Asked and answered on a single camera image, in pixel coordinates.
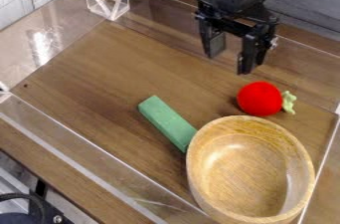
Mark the clear acrylic corner bracket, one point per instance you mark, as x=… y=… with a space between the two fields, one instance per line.
x=111 y=9

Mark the clear acrylic enclosure walls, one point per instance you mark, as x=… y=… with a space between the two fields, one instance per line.
x=84 y=70

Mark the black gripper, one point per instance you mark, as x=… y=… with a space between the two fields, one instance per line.
x=252 y=24

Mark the wooden bowl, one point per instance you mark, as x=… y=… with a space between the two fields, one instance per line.
x=249 y=171

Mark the green rectangular block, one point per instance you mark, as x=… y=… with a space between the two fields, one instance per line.
x=168 y=122

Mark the red plush tomato toy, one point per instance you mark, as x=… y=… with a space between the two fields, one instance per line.
x=261 y=99

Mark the black clamp mount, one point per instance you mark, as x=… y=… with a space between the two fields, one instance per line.
x=41 y=210

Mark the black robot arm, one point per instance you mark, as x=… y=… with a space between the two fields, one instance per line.
x=245 y=19

